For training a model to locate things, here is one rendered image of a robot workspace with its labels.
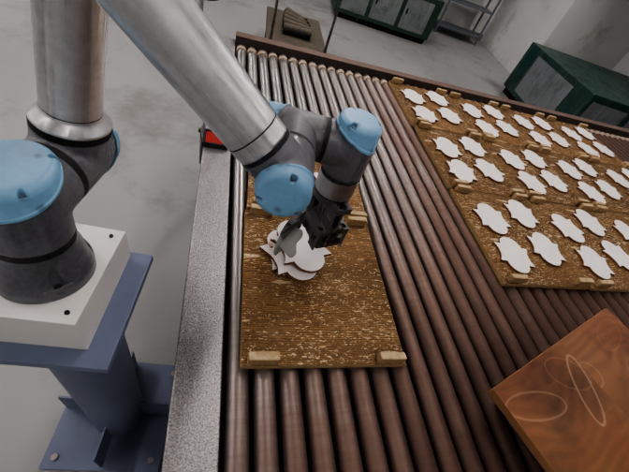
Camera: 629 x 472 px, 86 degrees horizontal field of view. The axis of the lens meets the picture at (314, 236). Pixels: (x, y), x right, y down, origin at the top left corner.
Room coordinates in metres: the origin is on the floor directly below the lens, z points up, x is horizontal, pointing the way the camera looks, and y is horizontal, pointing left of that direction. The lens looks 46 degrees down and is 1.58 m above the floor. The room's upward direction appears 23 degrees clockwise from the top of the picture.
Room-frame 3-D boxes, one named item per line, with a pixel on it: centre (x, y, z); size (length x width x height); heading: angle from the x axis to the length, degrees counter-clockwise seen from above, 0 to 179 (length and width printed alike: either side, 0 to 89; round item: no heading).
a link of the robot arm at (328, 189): (0.52, 0.00, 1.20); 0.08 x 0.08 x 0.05
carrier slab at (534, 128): (2.06, -0.94, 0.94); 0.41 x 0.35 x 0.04; 26
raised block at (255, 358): (0.26, 0.00, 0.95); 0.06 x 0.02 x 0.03; 114
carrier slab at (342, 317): (0.50, -0.05, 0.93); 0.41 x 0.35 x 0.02; 24
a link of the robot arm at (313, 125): (0.47, 0.10, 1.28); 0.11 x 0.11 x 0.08; 14
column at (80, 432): (0.25, 0.42, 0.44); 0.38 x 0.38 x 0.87; 17
